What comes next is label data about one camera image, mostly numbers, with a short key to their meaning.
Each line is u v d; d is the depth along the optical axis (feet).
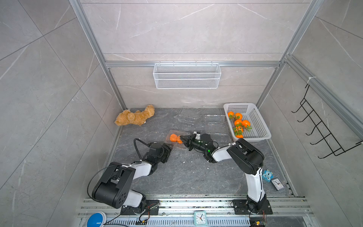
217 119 3.71
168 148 2.70
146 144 2.75
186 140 2.72
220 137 3.35
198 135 2.82
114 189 1.42
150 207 2.38
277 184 2.62
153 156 2.33
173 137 3.14
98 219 2.25
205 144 2.40
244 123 3.41
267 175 2.74
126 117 3.23
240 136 3.11
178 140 3.07
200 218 2.25
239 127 3.28
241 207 2.40
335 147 1.99
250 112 3.71
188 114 3.86
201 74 3.28
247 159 1.76
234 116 3.62
